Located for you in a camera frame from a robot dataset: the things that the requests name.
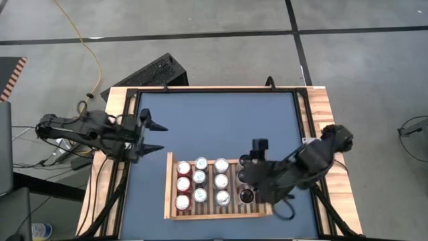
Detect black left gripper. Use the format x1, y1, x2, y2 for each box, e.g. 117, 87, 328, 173
120, 108, 169, 164

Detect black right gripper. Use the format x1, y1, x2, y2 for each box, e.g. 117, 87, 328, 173
243, 138, 296, 206

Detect silver Diet Coke can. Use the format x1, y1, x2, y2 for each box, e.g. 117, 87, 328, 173
214, 173, 229, 190
214, 157, 230, 174
215, 190, 231, 207

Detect blue silver Red Bull can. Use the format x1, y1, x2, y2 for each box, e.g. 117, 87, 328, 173
192, 169, 207, 185
195, 157, 209, 172
193, 187, 209, 204

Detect wooden slatted shelf tray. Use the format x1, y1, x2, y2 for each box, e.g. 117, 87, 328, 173
163, 150, 273, 220

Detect blue table mat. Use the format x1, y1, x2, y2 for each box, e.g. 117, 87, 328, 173
119, 90, 320, 240

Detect black mesh computer case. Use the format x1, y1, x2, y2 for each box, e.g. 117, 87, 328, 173
100, 52, 190, 101

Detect black power strip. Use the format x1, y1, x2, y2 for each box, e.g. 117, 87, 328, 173
55, 145, 83, 163

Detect black base beam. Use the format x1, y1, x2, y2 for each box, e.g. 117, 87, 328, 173
12, 171, 87, 203

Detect white blue container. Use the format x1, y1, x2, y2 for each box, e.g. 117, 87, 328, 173
31, 222, 54, 241

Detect grey panel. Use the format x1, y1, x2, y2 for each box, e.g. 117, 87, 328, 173
0, 100, 13, 197

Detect grey stand base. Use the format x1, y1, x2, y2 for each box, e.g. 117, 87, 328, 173
397, 116, 428, 137

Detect black mat with striped edge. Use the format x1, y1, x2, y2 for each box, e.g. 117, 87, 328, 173
0, 56, 28, 102

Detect black metal table frame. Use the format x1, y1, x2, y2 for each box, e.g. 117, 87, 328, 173
78, 85, 360, 241

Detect yellow extension cable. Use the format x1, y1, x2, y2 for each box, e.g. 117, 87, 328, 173
53, 0, 103, 155

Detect black cable loop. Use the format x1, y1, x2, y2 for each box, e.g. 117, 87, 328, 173
397, 115, 428, 174

